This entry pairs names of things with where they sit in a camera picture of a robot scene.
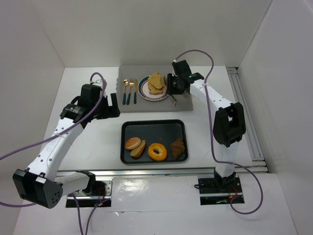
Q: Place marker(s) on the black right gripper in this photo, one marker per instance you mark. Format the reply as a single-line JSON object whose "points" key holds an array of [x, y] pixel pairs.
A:
{"points": [[171, 84]]}

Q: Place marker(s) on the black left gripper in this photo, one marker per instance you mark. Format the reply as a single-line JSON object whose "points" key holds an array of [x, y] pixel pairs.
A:
{"points": [[109, 110]]}

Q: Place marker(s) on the metal food tongs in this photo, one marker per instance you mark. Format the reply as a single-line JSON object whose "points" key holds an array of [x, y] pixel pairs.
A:
{"points": [[173, 99]]}

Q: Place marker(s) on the large seeded bread slice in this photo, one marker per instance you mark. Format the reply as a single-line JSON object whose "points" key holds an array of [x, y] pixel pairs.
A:
{"points": [[153, 90]]}

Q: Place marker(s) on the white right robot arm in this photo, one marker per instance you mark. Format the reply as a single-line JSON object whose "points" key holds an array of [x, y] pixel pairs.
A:
{"points": [[226, 119]]}

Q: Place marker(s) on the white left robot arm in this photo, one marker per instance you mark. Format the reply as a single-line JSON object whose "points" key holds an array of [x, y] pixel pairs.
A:
{"points": [[38, 183]]}

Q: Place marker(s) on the small oval bread slice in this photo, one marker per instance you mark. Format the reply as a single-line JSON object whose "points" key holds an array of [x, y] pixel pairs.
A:
{"points": [[137, 152]]}

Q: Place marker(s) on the grey cloth placemat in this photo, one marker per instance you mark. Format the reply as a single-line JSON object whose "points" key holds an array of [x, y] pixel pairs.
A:
{"points": [[184, 102]]}

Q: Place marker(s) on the white plate teal red rim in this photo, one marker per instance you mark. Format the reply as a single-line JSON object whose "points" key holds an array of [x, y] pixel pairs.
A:
{"points": [[144, 91]]}

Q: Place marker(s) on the sesame bun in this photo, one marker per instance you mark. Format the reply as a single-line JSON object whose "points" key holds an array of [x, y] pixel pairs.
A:
{"points": [[132, 143]]}

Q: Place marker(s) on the black baking tray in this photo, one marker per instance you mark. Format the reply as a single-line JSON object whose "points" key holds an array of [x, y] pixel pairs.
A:
{"points": [[164, 132]]}

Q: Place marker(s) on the orange bagel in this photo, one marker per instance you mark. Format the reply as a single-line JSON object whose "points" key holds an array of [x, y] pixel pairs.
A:
{"points": [[157, 152]]}

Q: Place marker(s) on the brown croissant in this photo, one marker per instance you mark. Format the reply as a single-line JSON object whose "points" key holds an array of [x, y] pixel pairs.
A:
{"points": [[177, 148]]}

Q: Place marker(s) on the gold spoon green handle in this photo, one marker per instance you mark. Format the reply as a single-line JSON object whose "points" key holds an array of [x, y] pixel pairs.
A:
{"points": [[125, 84]]}

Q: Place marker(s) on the gold fork green handle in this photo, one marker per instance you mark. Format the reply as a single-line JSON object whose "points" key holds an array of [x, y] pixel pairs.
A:
{"points": [[131, 84]]}

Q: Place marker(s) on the gold knife green handle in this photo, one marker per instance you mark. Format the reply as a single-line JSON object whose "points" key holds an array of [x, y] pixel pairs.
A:
{"points": [[135, 91]]}

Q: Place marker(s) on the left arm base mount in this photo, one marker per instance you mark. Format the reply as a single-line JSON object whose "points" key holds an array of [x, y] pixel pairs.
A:
{"points": [[101, 195]]}

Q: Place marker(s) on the aluminium front rail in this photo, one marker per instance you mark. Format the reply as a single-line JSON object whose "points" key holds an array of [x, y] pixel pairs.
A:
{"points": [[153, 172]]}

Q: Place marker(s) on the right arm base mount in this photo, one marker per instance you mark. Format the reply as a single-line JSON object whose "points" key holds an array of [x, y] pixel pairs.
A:
{"points": [[218, 190]]}

